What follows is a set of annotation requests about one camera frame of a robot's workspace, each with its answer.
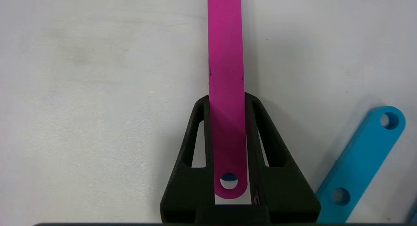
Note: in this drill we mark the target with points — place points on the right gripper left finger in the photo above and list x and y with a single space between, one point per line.
187 193

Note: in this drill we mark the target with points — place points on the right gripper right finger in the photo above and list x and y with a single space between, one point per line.
283 193

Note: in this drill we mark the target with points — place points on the medium blue plastic bar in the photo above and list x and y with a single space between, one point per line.
361 160

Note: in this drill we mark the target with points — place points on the long pink plastic bar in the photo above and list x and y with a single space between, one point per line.
226 72

